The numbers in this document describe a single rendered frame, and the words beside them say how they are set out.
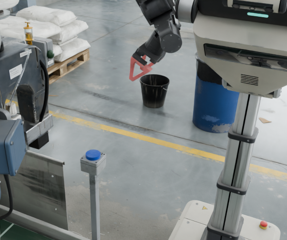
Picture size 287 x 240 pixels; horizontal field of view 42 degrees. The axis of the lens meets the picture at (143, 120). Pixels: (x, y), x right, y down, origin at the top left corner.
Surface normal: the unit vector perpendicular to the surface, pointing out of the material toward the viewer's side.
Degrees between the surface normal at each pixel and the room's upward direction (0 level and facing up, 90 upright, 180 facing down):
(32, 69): 90
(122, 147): 0
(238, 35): 40
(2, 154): 90
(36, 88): 90
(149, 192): 0
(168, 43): 100
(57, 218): 90
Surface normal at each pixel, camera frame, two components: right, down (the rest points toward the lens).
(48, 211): -0.40, 0.44
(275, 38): -0.23, -0.39
